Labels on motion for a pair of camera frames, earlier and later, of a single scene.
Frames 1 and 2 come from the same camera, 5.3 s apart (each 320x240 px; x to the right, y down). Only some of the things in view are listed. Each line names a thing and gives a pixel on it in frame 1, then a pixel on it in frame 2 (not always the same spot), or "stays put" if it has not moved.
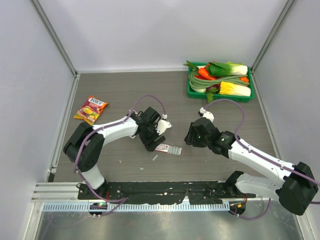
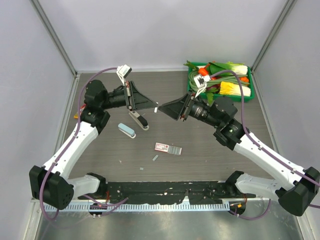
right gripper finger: x=191 y=137 → x=176 y=108
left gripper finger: x=153 y=143 → x=138 y=100
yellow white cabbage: x=229 y=88 stays put
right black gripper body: x=202 y=141 → x=198 y=110
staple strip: x=155 y=157 stays put
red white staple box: x=169 y=148 stays put
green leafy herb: x=210 y=97 stays put
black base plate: x=197 y=192 stays put
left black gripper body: x=151 y=134 → x=120 y=98
